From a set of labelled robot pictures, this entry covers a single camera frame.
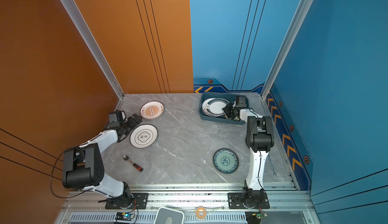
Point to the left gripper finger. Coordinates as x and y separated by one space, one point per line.
134 120
127 128

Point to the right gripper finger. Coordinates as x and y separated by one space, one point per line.
230 114
229 107

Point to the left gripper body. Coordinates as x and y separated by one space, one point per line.
126 126

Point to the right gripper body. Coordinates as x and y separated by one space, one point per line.
235 109

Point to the white flower pattern plate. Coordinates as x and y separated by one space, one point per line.
143 136

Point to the dark rimmed white plate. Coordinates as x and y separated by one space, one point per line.
213 107

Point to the small orange sunburst plate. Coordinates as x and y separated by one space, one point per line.
152 110

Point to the teal patterned plate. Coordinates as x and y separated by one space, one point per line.
225 160

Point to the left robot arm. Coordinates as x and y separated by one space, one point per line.
83 167

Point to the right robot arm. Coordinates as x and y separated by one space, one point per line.
259 140

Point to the teal plastic bin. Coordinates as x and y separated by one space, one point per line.
229 97

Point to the silver wrench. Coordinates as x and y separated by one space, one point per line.
272 167

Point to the left circuit board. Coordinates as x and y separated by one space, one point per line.
124 217

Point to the circuit board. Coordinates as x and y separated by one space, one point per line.
260 215
124 217

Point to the white box device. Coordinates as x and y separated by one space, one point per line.
167 215

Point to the right circuit board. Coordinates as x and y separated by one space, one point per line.
260 215

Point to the tape roll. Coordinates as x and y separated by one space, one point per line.
201 213

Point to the red handled screwdriver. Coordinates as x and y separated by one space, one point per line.
135 165

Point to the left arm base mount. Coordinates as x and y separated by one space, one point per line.
136 200

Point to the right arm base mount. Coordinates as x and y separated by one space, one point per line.
237 201

